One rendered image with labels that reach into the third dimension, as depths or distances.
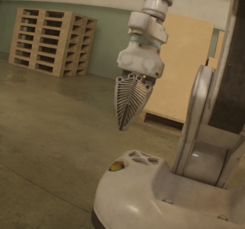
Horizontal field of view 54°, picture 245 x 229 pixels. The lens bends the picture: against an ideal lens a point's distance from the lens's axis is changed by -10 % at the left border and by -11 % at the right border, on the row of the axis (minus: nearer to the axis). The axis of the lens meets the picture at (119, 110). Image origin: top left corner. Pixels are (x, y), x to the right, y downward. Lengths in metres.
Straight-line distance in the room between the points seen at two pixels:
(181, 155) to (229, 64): 0.48
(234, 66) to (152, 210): 0.36
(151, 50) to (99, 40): 4.33
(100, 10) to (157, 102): 2.98
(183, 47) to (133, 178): 1.74
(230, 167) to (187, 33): 1.53
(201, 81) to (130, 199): 0.33
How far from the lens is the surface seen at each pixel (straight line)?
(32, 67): 4.33
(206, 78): 0.66
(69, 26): 3.92
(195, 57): 2.26
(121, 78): 0.59
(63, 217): 1.05
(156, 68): 0.55
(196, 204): 0.76
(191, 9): 4.45
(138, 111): 0.57
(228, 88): 0.61
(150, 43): 0.56
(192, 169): 0.98
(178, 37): 2.28
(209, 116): 0.66
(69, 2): 5.38
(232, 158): 0.93
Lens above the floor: 0.67
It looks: 15 degrees down
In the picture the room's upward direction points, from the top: 12 degrees clockwise
